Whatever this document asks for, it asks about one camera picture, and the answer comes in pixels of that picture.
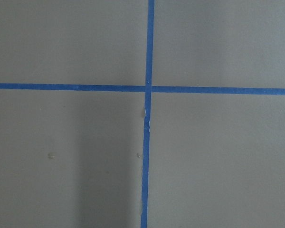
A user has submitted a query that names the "blue tape long line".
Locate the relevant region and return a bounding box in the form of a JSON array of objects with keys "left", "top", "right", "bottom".
[{"left": 141, "top": 0, "right": 155, "bottom": 228}]

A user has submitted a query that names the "blue tape cross line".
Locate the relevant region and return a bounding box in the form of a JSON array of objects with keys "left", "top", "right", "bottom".
[{"left": 0, "top": 83, "right": 285, "bottom": 95}]

